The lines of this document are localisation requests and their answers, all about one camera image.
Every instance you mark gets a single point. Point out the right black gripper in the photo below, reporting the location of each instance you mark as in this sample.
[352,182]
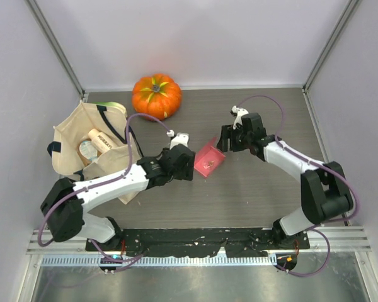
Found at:
[227,132]

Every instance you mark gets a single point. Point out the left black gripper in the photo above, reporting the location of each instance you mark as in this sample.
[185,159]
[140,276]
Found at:
[187,172]

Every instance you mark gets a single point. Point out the pink paper box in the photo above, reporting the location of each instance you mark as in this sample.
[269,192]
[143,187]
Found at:
[207,153]

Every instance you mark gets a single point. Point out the small clear plastic wrapper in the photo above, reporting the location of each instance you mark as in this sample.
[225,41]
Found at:
[209,164]

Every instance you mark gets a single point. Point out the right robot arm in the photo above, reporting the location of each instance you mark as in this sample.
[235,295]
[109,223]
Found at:
[324,192]

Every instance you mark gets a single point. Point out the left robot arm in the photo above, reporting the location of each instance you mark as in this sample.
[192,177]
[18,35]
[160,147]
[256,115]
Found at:
[66,209]

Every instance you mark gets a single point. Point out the orange pumpkin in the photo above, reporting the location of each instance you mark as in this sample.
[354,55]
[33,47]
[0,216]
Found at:
[157,95]

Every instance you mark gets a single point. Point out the cream lotion bottle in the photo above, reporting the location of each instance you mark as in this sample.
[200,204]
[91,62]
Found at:
[101,141]

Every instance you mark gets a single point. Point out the green white item behind bag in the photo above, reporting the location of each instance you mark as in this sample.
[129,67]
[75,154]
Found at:
[113,105]

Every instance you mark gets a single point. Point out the beige canvas tote bag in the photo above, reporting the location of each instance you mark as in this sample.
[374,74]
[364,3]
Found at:
[74,129]

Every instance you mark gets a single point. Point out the round labelled tub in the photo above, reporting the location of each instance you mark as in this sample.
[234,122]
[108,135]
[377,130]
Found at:
[87,152]

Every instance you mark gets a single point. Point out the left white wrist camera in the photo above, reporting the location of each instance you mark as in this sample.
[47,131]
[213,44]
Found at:
[179,139]

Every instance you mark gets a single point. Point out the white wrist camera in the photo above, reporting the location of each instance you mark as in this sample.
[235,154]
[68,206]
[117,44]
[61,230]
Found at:
[179,139]
[238,113]

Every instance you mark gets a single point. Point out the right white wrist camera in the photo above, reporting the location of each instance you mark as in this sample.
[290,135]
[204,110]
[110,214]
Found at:
[238,113]

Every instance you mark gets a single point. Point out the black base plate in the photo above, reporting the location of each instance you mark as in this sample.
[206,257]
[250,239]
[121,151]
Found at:
[201,242]

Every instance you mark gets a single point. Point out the white slotted cable duct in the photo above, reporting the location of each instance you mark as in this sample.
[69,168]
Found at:
[97,260]

